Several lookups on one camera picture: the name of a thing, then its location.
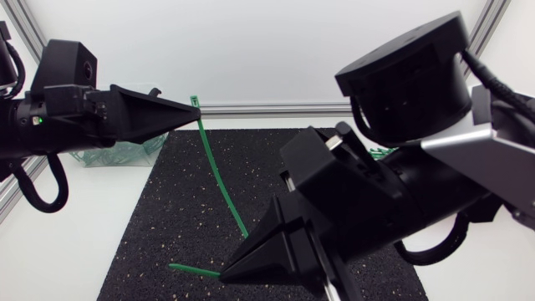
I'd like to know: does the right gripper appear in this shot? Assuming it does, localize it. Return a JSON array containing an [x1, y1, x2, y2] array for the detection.
[[219, 169, 420, 301]]

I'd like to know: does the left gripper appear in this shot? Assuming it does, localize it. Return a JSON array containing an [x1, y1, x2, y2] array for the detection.
[[18, 84, 202, 156]]

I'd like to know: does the green cable tie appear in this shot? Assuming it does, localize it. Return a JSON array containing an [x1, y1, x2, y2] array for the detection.
[[168, 94, 251, 279]]

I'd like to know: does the clear plastic bin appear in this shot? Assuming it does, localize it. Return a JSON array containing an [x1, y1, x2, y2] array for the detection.
[[68, 82, 170, 169]]

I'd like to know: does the black speckled mat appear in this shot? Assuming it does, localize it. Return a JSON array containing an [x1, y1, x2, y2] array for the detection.
[[96, 127, 430, 301]]

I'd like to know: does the heap of looped green cable ties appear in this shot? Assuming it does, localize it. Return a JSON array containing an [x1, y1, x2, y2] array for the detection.
[[69, 133, 168, 166]]

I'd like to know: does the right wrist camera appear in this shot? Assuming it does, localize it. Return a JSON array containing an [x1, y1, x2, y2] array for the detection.
[[279, 125, 403, 211]]

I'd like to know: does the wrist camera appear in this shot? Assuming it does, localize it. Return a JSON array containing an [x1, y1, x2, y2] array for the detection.
[[30, 38, 99, 99], [279, 125, 403, 211]]

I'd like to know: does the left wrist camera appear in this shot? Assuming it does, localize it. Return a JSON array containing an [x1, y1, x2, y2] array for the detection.
[[30, 38, 99, 99]]

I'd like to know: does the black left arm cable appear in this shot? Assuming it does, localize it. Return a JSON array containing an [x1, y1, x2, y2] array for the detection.
[[11, 152, 70, 215]]

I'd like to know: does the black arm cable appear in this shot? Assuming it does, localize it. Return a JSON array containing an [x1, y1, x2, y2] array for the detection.
[[393, 212, 471, 268], [461, 48, 535, 123], [11, 152, 70, 215]]

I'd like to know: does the black camera cable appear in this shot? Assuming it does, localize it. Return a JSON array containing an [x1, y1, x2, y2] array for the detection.
[[335, 120, 380, 172]]

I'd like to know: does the bundle of green cable ties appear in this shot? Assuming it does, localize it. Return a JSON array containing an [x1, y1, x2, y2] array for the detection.
[[367, 145, 398, 161]]

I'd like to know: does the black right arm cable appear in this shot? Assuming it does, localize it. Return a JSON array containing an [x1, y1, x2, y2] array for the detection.
[[461, 48, 535, 123], [393, 212, 471, 268]]

